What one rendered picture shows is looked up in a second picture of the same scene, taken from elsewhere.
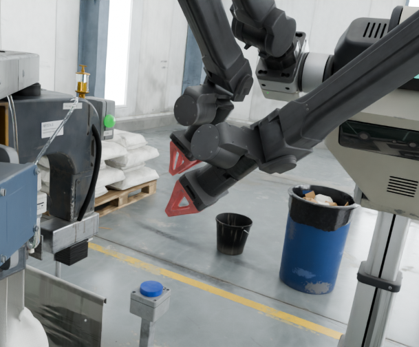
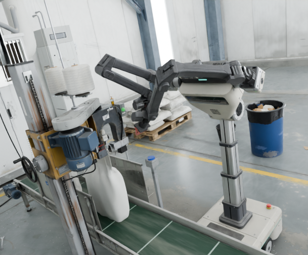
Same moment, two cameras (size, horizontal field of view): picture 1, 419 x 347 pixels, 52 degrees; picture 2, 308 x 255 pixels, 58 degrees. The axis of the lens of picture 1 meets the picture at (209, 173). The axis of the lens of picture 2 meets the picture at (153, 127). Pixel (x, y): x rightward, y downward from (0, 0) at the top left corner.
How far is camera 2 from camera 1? 117 cm
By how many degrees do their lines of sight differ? 21
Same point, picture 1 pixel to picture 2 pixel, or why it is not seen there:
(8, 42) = not seen: hidden behind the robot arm
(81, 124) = (114, 113)
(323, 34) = not seen: outside the picture
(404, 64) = (155, 97)
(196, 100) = (135, 103)
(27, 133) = (99, 120)
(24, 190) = (93, 136)
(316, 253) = (264, 136)
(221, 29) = (134, 86)
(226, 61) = (140, 91)
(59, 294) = (129, 165)
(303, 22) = not seen: outside the picture
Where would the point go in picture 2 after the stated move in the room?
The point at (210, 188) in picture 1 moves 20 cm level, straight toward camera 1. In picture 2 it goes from (141, 126) to (129, 139)
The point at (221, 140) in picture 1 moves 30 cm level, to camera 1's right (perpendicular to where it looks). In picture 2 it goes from (135, 116) to (183, 113)
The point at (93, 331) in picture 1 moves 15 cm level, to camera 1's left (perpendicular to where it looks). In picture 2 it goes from (141, 175) to (126, 175)
